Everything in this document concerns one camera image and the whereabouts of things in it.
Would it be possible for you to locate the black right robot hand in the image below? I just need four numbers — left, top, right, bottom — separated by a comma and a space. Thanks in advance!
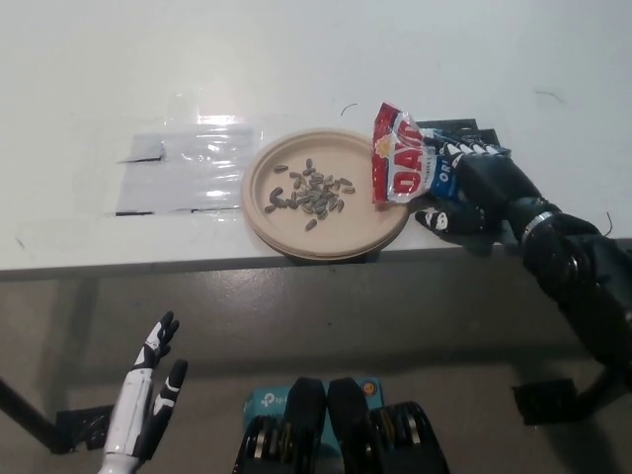
413, 139, 557, 257

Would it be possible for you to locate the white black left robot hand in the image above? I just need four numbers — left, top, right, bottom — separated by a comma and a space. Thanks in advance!
101, 309, 191, 459

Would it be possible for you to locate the red blue sunflower seeds bag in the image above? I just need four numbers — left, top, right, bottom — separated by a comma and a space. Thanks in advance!
369, 102, 468, 204

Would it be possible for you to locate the teal box on robot torso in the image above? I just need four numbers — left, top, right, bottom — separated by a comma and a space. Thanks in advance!
241, 377, 384, 448

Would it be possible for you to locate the pile of sunflower seeds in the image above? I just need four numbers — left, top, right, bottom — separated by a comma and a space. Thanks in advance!
264, 157, 356, 232

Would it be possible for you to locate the beige paper plate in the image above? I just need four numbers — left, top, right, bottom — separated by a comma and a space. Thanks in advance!
240, 126, 411, 259

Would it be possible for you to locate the black metal bar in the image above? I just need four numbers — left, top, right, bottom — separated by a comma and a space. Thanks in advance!
0, 377, 65, 454

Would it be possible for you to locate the clear plastic sheet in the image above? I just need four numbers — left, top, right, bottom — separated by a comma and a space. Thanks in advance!
103, 116, 266, 218

